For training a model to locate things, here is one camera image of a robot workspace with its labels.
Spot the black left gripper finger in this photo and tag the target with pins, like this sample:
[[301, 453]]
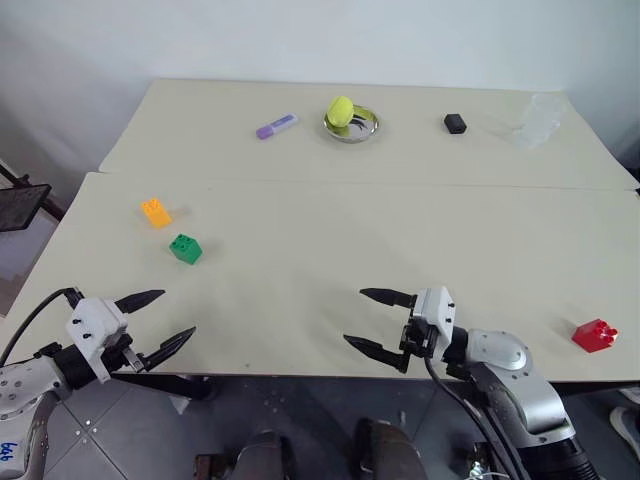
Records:
[[142, 299], [170, 346]]

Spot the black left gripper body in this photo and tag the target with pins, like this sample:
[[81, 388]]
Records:
[[138, 367]]

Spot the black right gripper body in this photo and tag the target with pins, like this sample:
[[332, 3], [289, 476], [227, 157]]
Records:
[[418, 338]]

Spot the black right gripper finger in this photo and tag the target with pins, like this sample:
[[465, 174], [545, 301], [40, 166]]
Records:
[[390, 297], [380, 352]]

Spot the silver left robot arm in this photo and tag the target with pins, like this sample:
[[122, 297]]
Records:
[[20, 392]]

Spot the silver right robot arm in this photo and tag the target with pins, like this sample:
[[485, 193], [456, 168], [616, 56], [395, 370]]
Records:
[[500, 356]]

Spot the green toy brick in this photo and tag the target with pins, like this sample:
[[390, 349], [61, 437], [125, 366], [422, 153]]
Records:
[[186, 248]]

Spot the orange toy brick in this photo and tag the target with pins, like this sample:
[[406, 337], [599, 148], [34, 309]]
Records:
[[156, 214]]

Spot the dark rounded shape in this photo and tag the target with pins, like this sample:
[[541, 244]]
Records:
[[387, 450]]

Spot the black mesh chair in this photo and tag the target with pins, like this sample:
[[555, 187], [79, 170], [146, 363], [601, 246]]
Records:
[[17, 207]]

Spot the round shiny metal dish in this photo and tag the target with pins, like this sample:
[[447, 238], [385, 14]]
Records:
[[362, 131]]

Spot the red toy brick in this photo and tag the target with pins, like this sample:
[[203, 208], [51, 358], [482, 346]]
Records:
[[592, 336]]

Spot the small black box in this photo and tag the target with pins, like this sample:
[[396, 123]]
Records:
[[455, 124]]

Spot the yellow-green tennis ball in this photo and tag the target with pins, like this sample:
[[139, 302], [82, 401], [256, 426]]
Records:
[[341, 112]]

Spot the purple highlighter pen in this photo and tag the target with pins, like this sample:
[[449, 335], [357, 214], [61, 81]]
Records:
[[276, 126]]

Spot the grey sneaker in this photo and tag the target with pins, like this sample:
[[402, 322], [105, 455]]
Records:
[[626, 425]]

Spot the clear plastic cup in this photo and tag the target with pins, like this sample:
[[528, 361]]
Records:
[[539, 122]]

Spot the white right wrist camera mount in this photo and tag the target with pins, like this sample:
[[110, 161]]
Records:
[[436, 312]]

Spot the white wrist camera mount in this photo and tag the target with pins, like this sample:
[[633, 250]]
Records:
[[95, 325], [436, 312]]

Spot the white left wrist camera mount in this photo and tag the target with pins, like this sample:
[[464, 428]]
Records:
[[95, 325]]

